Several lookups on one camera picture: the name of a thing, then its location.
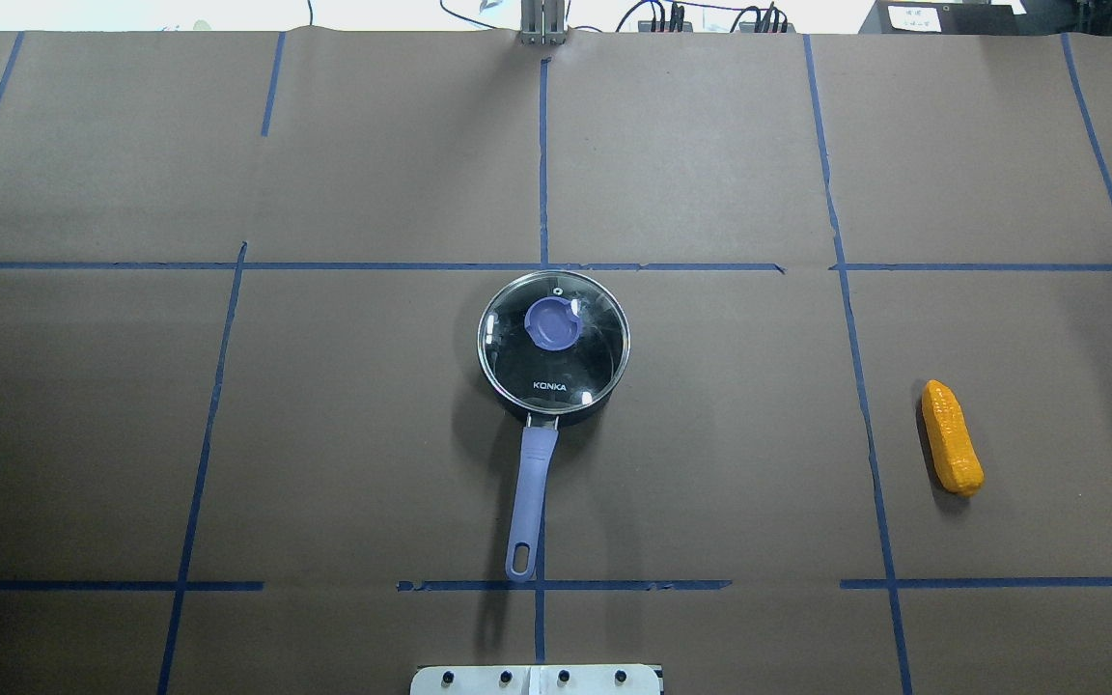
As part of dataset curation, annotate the glass pot lid blue knob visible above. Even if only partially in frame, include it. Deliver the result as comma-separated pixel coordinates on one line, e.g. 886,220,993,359
476,269,632,423

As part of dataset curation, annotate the yellow plastic corn cob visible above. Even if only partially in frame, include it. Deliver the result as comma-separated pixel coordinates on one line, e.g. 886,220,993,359
921,379,986,498

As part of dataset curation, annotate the black box white label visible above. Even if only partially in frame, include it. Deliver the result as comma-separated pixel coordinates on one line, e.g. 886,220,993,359
858,1,1022,36

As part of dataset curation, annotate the black saucepan blue handle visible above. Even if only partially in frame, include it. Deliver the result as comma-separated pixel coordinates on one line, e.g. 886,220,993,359
479,272,631,583

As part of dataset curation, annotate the aluminium frame post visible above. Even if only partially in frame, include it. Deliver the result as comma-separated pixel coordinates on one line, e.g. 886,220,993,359
519,0,568,44

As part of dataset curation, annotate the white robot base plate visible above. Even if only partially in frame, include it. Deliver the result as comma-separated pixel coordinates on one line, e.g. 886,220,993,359
409,663,665,694

